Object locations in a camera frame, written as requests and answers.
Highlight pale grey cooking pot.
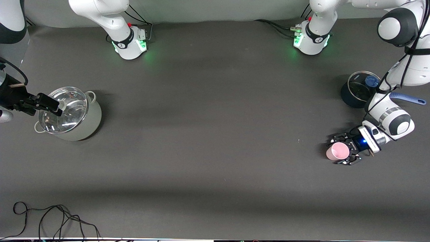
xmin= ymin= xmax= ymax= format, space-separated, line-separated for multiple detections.
xmin=34 ymin=90 xmax=102 ymax=142

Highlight black arm base cables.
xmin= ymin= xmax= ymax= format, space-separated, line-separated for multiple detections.
xmin=254 ymin=5 xmax=313 ymax=38
xmin=107 ymin=5 xmax=154 ymax=43

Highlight black left arm base cables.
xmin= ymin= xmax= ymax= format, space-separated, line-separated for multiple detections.
xmin=254 ymin=5 xmax=313 ymax=38

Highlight black left arm wrist cable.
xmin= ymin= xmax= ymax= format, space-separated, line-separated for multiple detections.
xmin=363 ymin=0 xmax=430 ymax=135

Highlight pink plastic cup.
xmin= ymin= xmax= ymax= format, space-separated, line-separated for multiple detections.
xmin=326 ymin=142 xmax=350 ymax=161

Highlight glass lid with white knob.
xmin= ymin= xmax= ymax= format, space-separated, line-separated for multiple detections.
xmin=38 ymin=87 xmax=88 ymax=134

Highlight tangled black cable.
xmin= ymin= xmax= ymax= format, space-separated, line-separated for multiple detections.
xmin=0 ymin=202 xmax=101 ymax=241

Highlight dark blue saucepan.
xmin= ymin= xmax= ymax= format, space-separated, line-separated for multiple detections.
xmin=341 ymin=71 xmax=427 ymax=109

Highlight dark grey table cloth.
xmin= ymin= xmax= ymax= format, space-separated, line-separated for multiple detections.
xmin=0 ymin=13 xmax=430 ymax=240

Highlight glass lid with blue knob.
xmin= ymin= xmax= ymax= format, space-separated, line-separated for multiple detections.
xmin=348 ymin=71 xmax=382 ymax=103

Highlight black right arm base cables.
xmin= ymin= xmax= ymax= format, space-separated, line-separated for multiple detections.
xmin=107 ymin=5 xmax=154 ymax=43

